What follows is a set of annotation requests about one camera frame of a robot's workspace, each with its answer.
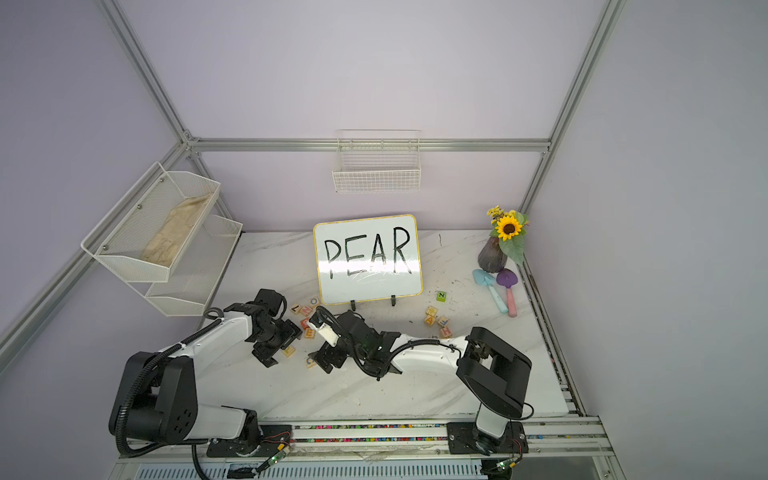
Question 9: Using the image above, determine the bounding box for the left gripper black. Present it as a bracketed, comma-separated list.
[253, 319, 302, 368]

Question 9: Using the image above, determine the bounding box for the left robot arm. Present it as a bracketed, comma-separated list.
[108, 289, 302, 458]

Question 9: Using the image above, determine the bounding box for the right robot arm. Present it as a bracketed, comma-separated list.
[308, 306, 532, 440]

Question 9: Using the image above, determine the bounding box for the whiteboard with PEAR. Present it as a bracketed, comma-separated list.
[313, 214, 424, 305]

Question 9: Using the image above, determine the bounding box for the light blue toy shovel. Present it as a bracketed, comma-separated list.
[472, 269, 508, 313]

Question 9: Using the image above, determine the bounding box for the beige cloth in shelf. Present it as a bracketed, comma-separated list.
[140, 194, 211, 267]

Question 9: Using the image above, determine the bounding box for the white two-tier mesh shelf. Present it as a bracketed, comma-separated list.
[81, 163, 242, 317]

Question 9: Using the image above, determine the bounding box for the dark glass vase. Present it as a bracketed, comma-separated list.
[477, 236, 508, 274]

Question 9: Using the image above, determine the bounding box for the purple pink toy shovel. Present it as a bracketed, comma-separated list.
[496, 268, 518, 318]

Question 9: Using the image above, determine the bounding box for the sunflower bouquet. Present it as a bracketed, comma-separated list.
[487, 206, 529, 265]

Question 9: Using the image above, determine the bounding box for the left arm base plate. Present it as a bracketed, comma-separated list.
[206, 424, 293, 459]

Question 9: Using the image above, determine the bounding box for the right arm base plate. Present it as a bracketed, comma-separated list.
[446, 421, 529, 456]

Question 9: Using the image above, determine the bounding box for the white wire wall basket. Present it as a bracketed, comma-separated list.
[332, 129, 422, 194]

